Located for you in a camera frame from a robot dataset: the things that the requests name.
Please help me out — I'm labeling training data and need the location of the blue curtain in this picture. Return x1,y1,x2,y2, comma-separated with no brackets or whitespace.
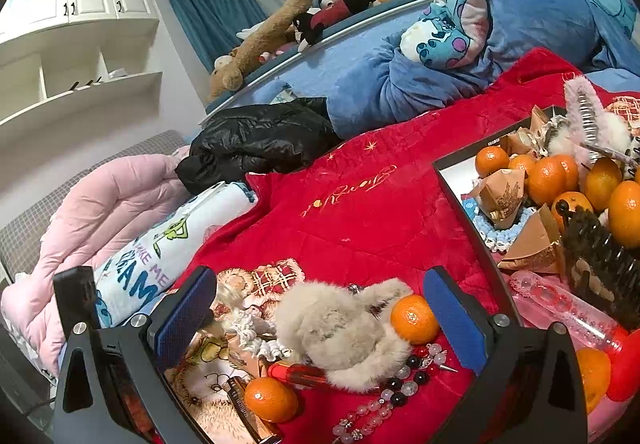
164,0,261,73

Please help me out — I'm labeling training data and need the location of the black and clear bead bracelet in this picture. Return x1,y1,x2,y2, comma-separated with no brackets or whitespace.
332,366,431,443

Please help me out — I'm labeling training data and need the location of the cream lace scrunchie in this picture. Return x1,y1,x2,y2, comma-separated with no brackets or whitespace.
220,307,294,363

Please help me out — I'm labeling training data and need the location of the pink fluffy hair clip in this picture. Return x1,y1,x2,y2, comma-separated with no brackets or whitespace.
562,77,634,170

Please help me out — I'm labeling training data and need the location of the black rectangular box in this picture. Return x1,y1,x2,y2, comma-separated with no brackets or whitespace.
432,104,640,444

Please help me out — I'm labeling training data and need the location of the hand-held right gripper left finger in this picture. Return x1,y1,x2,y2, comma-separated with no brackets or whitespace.
54,265,218,444

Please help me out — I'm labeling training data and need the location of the beige fluffy hair clip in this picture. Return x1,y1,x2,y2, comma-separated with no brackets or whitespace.
275,278,415,394

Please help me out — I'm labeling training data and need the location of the light blue lace scrunchie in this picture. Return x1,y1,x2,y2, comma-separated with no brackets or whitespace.
462,197,526,253

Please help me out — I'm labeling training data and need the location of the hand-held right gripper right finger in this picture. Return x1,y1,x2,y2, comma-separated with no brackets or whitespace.
424,265,589,444

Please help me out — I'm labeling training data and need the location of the black and red mouse plush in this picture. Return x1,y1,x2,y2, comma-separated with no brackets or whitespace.
292,0,386,53

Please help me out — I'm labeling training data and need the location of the black puffer jacket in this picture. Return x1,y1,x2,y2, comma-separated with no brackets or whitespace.
175,97,344,195

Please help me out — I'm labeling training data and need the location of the brown triangular snack packet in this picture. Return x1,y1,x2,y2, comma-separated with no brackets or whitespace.
497,204,566,275
472,169,529,225
530,107,566,135
500,127,539,158

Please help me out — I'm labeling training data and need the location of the brown long dog plush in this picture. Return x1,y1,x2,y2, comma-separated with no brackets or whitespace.
207,0,316,103

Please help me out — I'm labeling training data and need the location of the pink quilt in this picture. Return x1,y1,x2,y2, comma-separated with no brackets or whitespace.
0,151,202,378

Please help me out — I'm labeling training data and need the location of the mandarin orange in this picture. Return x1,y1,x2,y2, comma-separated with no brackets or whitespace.
244,376,300,424
390,293,441,346

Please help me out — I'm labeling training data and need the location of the beaded silver hairpin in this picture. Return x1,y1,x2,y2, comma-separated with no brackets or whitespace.
412,343,460,374

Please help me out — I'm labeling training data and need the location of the blue bed sheet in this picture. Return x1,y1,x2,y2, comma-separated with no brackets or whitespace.
205,0,640,135

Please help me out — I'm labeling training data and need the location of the blue window ledge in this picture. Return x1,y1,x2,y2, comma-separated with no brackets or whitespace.
205,0,436,115

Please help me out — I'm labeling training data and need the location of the red round plastic item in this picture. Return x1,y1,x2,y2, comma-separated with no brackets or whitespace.
605,324,640,403

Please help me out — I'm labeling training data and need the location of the red bear-print blanket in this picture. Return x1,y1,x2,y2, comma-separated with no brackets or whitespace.
165,47,640,444

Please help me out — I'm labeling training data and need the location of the white cartoon-print folded blanket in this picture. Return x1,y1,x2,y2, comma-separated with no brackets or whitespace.
92,181,259,330

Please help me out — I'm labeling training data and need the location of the blue cartoon-print quilt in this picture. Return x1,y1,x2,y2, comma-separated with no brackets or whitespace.
325,0,640,138

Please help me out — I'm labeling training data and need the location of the pink plush toy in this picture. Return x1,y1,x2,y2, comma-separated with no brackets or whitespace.
257,42,301,63

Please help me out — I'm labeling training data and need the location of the white fluffy hair tie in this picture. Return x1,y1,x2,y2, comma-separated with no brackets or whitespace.
545,124,581,155

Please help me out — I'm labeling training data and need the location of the pink clear plastic tube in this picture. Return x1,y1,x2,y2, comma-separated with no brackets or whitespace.
509,269,621,350

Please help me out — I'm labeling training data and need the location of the pile of mandarins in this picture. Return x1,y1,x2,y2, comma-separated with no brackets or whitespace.
474,144,640,417

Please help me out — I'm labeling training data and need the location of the red lip balm tube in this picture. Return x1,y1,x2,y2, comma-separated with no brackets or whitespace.
267,360,334,390

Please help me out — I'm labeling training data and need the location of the white wall shelf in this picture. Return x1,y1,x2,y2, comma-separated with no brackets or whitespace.
0,22,166,140

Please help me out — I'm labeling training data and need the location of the white plush toy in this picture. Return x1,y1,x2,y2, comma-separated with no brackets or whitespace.
235,22,271,40

